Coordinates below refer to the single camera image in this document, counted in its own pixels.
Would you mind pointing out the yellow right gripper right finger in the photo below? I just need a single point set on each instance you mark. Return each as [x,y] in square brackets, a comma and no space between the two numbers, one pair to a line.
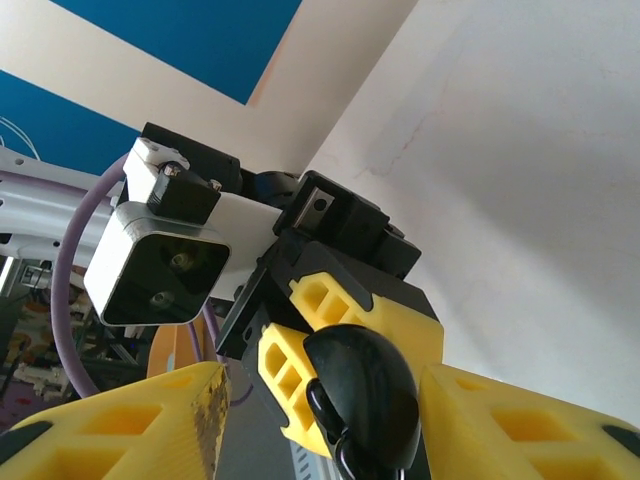
[525,440]

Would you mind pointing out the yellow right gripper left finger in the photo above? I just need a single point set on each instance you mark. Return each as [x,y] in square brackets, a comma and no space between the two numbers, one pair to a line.
[100,440]

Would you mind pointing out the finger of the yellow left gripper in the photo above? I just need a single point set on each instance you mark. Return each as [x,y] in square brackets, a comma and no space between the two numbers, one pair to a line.
[280,375]
[325,300]

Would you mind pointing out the black round charging case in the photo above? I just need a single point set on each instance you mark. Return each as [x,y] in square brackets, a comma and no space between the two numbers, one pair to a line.
[370,370]

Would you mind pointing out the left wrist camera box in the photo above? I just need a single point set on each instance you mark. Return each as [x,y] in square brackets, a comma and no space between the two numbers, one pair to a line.
[160,270]

